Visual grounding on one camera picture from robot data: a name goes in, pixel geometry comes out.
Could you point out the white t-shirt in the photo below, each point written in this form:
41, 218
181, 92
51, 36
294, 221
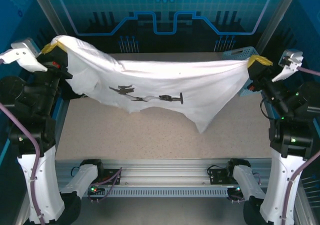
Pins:
162, 80

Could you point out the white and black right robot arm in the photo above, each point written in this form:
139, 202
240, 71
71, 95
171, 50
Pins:
280, 185

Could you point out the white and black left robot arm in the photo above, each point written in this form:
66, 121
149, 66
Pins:
42, 185

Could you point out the light blue perforated basket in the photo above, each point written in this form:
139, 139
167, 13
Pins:
237, 52

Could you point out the small LED connector board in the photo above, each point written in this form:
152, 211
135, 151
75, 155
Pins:
235, 190
96, 191

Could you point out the aluminium frame post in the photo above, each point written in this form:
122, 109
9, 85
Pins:
277, 20
47, 12

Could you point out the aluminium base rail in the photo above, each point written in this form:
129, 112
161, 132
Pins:
162, 171

